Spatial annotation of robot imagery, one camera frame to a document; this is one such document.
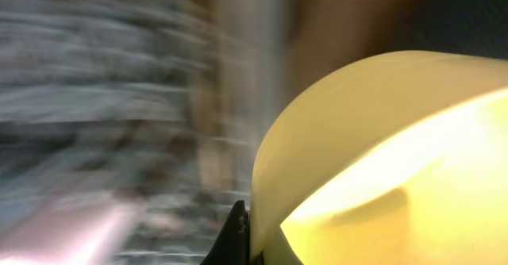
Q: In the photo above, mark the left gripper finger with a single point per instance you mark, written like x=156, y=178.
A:
x=233, y=241

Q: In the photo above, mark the yellow plastic bowl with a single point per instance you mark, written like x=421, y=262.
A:
x=399, y=158

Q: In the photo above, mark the pink plastic cup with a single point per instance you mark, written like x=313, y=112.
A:
x=79, y=235

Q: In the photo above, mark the grey plastic dishwasher rack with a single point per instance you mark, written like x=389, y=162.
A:
x=161, y=103

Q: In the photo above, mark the round black serving tray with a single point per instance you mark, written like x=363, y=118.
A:
x=466, y=27

